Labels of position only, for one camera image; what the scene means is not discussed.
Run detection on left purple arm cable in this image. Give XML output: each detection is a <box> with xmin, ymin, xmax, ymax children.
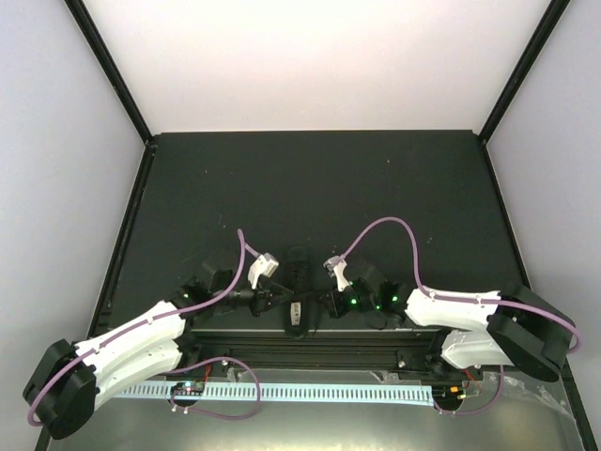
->
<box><xmin>27</xmin><ymin>228</ymin><xmax>259</xmax><ymax>428</ymax></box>

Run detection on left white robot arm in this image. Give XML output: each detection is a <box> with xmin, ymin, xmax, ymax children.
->
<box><xmin>23</xmin><ymin>270</ymin><xmax>279</xmax><ymax>440</ymax></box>

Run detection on white slotted cable duct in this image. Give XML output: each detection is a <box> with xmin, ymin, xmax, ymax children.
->
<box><xmin>117</xmin><ymin>381</ymin><xmax>434</xmax><ymax>407</ymax></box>

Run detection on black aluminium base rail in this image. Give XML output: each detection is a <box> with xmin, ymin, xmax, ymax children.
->
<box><xmin>192</xmin><ymin>330</ymin><xmax>453</xmax><ymax>380</ymax></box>

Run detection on black frame post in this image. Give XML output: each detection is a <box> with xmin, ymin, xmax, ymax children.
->
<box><xmin>478</xmin><ymin>0</ymin><xmax>571</xmax><ymax>145</ymax></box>
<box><xmin>64</xmin><ymin>0</ymin><xmax>153</xmax><ymax>145</ymax></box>

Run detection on right black frame post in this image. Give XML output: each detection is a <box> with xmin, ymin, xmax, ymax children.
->
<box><xmin>478</xmin><ymin>0</ymin><xmax>571</xmax><ymax>145</ymax></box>

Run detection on right small circuit board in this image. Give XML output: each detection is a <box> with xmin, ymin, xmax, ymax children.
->
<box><xmin>432</xmin><ymin>385</ymin><xmax>470</xmax><ymax>400</ymax></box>

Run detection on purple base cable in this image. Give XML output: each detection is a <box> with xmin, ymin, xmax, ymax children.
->
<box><xmin>432</xmin><ymin>364</ymin><xmax>507</xmax><ymax>418</ymax></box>
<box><xmin>168</xmin><ymin>356</ymin><xmax>262</xmax><ymax>420</ymax></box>

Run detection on black sneaker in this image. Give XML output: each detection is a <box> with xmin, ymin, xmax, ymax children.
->
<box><xmin>283</xmin><ymin>245</ymin><xmax>313</xmax><ymax>339</ymax></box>

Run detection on left small circuit board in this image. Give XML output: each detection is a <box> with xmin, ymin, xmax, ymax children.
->
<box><xmin>171</xmin><ymin>381</ymin><xmax>205</xmax><ymax>396</ymax></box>

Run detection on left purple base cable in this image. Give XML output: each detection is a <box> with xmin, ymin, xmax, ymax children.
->
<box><xmin>168</xmin><ymin>356</ymin><xmax>262</xmax><ymax>420</ymax></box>

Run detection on black shoelace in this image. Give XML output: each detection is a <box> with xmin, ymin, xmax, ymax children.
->
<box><xmin>270</xmin><ymin>281</ymin><xmax>330</xmax><ymax>330</ymax></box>

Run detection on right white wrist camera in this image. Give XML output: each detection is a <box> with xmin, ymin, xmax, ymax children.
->
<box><xmin>323</xmin><ymin>256</ymin><xmax>351</xmax><ymax>292</ymax></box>

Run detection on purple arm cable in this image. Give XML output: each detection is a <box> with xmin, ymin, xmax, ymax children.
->
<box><xmin>27</xmin><ymin>228</ymin><xmax>259</xmax><ymax>428</ymax></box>
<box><xmin>342</xmin><ymin>217</ymin><xmax>583</xmax><ymax>354</ymax></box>

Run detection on left black frame post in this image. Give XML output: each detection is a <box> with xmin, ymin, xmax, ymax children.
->
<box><xmin>64</xmin><ymin>0</ymin><xmax>153</xmax><ymax>145</ymax></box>

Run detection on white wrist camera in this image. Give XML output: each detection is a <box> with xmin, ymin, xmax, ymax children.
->
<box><xmin>323</xmin><ymin>256</ymin><xmax>351</xmax><ymax>292</ymax></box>
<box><xmin>248</xmin><ymin>253</ymin><xmax>279</xmax><ymax>289</ymax></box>

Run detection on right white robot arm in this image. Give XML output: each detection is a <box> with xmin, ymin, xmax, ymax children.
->
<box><xmin>324</xmin><ymin>260</ymin><xmax>577</xmax><ymax>381</ymax></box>

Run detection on small circuit board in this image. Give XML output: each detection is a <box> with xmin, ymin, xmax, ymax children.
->
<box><xmin>432</xmin><ymin>385</ymin><xmax>470</xmax><ymax>400</ymax></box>
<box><xmin>171</xmin><ymin>381</ymin><xmax>205</xmax><ymax>396</ymax></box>

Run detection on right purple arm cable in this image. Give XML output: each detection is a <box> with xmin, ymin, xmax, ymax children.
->
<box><xmin>342</xmin><ymin>217</ymin><xmax>583</xmax><ymax>354</ymax></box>

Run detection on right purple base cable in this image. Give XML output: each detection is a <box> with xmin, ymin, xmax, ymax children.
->
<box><xmin>432</xmin><ymin>364</ymin><xmax>507</xmax><ymax>418</ymax></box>

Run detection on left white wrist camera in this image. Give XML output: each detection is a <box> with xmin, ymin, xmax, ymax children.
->
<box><xmin>248</xmin><ymin>253</ymin><xmax>279</xmax><ymax>289</ymax></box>

